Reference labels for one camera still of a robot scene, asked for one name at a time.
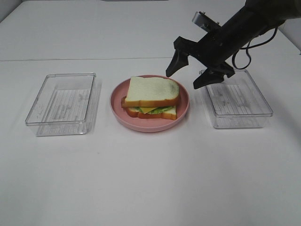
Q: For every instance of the clear plastic tray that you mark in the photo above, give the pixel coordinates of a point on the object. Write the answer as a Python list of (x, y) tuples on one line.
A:
[(64, 105), (236, 103)]

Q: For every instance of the yellow cheese slice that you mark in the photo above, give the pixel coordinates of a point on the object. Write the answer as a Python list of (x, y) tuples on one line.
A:
[(149, 110)]

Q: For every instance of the bacon strip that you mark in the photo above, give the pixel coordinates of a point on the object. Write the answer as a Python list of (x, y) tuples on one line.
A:
[(123, 101)]

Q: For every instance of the green lettuce leaf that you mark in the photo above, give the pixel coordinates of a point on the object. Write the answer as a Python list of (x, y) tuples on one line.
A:
[(165, 109)]

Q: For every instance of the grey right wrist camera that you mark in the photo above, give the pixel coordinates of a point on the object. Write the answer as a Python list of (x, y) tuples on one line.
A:
[(204, 22)]

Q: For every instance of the clear right plastic tray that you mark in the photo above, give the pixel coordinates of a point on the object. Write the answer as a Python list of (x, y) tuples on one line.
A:
[(236, 103)]

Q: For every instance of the clear left plastic tray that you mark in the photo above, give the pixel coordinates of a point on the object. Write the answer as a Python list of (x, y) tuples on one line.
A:
[(64, 105)]

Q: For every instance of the bread slice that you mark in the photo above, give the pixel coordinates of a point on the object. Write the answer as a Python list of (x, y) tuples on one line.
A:
[(151, 92), (134, 114)]

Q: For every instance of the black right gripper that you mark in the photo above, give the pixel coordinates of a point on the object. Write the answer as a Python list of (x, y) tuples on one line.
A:
[(255, 18)]

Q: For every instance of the pink round plate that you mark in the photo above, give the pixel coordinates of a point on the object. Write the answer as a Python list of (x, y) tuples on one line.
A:
[(147, 125)]

